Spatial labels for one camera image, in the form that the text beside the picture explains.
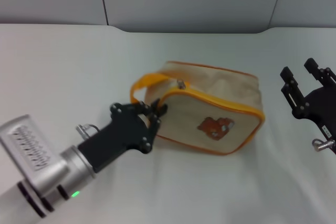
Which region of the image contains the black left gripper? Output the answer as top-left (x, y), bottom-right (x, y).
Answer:
top-left (77, 99), bottom-right (169, 174)

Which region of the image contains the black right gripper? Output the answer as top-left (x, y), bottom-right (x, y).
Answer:
top-left (279, 57), bottom-right (336, 156)

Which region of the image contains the beige orange-trimmed bear food bag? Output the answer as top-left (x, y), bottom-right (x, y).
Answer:
top-left (130, 60), bottom-right (265, 157)

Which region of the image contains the right gripper metal cable connector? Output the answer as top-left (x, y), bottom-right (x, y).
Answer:
top-left (311, 138), bottom-right (336, 153)

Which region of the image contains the gripper metal cable connector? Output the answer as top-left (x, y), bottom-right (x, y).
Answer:
top-left (75, 123), bottom-right (100, 142)
top-left (311, 138), bottom-right (336, 153)

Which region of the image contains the left gripper metal cable connector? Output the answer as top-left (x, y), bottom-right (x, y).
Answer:
top-left (75, 123), bottom-right (100, 142)

